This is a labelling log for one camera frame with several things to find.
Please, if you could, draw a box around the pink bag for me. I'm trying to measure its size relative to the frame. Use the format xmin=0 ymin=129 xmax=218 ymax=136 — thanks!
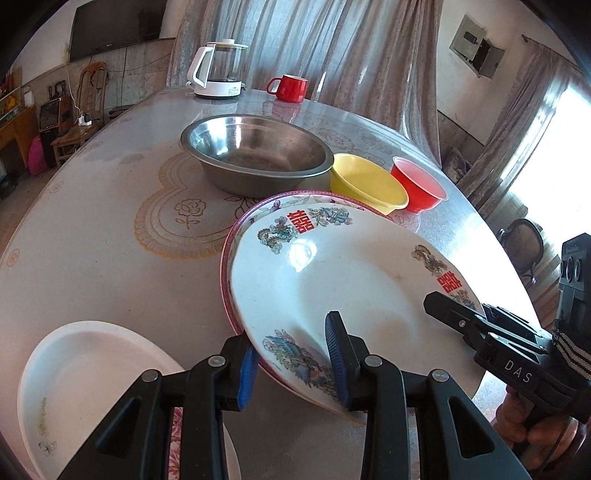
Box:
xmin=28 ymin=136 xmax=47 ymax=175

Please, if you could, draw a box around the pink rimmed floral plate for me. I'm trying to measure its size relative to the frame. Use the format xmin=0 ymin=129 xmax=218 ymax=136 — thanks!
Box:
xmin=221 ymin=189 xmax=398 ymax=402

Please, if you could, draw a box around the wooden cabinet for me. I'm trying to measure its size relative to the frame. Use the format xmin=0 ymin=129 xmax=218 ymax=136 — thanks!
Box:
xmin=0 ymin=69 xmax=38 ymax=172

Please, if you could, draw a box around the grey window curtain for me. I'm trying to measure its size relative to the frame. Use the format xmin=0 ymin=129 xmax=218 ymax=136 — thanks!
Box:
xmin=455 ymin=41 xmax=578 ymax=217

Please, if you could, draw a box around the small old television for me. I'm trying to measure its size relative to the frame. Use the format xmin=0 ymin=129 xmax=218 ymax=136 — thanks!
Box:
xmin=38 ymin=97 xmax=61 ymax=136

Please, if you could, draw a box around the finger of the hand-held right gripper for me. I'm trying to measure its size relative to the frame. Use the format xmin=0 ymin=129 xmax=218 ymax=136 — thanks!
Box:
xmin=424 ymin=292 xmax=497 ymax=357
xmin=482 ymin=305 xmax=550 ymax=347

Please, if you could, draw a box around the person's right hand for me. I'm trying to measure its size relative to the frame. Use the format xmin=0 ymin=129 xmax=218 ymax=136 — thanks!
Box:
xmin=493 ymin=385 xmax=580 ymax=467

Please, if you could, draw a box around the patterned cushion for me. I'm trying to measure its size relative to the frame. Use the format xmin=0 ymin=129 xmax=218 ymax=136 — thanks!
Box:
xmin=443 ymin=150 xmax=472 ymax=182

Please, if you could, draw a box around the white glass electric kettle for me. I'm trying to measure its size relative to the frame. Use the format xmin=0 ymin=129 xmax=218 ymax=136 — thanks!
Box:
xmin=186 ymin=39 xmax=250 ymax=99

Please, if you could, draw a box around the wall mounted television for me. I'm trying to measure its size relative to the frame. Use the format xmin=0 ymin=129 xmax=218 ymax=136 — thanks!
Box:
xmin=68 ymin=0 xmax=168 ymax=62

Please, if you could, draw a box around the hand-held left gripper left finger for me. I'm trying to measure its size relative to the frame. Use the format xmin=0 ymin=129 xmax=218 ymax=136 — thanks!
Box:
xmin=58 ymin=335 xmax=260 ymax=480

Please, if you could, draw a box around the carved wooden chair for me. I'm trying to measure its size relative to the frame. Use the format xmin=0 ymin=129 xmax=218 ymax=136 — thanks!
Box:
xmin=50 ymin=62 xmax=109 ymax=167

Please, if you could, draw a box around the round back chair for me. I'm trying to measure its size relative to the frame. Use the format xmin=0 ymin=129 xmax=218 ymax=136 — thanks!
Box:
xmin=499 ymin=218 xmax=546 ymax=278

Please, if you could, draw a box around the pink flower pattern plate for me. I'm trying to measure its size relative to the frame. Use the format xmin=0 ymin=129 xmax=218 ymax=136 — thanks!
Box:
xmin=166 ymin=406 xmax=188 ymax=480

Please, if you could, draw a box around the wall electrical box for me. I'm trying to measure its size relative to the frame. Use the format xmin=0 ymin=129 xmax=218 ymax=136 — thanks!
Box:
xmin=450 ymin=14 xmax=506 ymax=79

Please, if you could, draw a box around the red mug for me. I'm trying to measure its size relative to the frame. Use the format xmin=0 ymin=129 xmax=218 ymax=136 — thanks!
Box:
xmin=266 ymin=74 xmax=309 ymax=103

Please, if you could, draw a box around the red plastic bowl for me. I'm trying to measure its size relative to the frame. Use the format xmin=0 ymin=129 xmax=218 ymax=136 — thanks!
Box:
xmin=390 ymin=156 xmax=448 ymax=214

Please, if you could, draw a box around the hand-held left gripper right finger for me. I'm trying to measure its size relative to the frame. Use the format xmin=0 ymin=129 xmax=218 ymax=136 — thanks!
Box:
xmin=324 ymin=311 xmax=534 ymax=480

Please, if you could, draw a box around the plain white plate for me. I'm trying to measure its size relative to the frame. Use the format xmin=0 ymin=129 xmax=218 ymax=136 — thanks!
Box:
xmin=17 ymin=320 xmax=241 ymax=480

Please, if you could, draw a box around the yellow plastic bowl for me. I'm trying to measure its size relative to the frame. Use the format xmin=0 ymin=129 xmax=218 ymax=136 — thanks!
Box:
xmin=329 ymin=153 xmax=410 ymax=216

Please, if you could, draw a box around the grey patterned curtain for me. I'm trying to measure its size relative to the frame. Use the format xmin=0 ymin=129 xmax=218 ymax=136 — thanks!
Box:
xmin=166 ymin=0 xmax=444 ymax=153

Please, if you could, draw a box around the stainless steel basin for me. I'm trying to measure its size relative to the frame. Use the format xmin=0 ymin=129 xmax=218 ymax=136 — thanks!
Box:
xmin=180 ymin=115 xmax=334 ymax=197

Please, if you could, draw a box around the white phoenix print plate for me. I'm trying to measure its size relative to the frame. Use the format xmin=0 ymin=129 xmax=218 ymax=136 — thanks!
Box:
xmin=229 ymin=203 xmax=490 ymax=418

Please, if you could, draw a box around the lace print tablecloth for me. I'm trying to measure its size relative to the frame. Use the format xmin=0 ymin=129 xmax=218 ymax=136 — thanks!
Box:
xmin=0 ymin=85 xmax=555 ymax=480

